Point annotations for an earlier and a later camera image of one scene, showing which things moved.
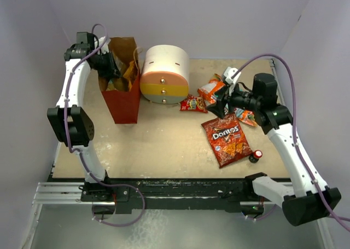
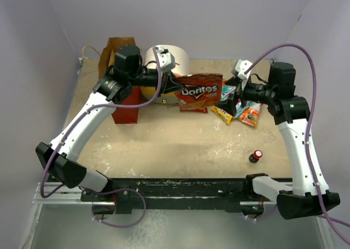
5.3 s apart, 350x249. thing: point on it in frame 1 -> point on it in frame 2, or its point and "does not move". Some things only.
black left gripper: [111, 72] -> [170, 83]
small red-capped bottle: [254, 157] does not move
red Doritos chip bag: [227, 139] -> [200, 90]
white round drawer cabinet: [165, 79] does not move
